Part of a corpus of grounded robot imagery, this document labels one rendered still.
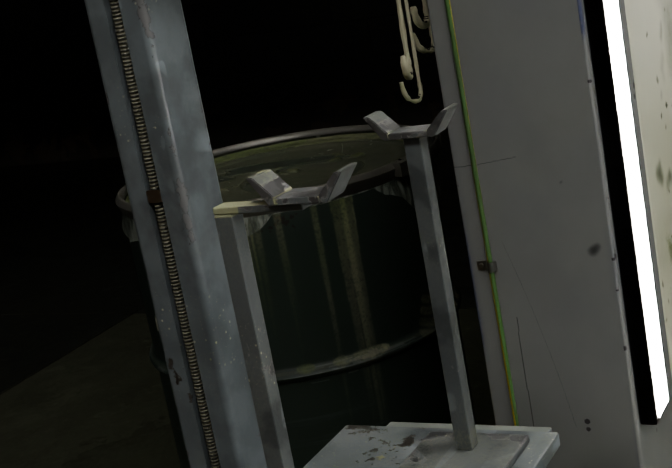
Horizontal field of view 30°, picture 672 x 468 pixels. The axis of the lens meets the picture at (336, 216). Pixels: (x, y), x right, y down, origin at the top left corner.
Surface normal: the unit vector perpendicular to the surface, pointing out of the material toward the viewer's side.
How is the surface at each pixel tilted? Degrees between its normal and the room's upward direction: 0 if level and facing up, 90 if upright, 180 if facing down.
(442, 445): 0
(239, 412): 90
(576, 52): 90
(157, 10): 90
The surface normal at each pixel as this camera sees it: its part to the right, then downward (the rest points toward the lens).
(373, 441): -0.18, -0.96
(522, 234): -0.44, 0.29
